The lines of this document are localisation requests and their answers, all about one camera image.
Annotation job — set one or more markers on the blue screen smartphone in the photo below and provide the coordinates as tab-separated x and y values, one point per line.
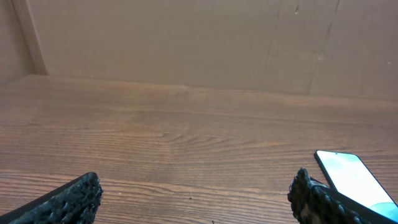
347	174

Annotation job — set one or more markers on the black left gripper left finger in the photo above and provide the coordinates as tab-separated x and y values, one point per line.
75	202

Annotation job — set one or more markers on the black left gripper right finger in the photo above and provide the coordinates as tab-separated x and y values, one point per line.
314	202

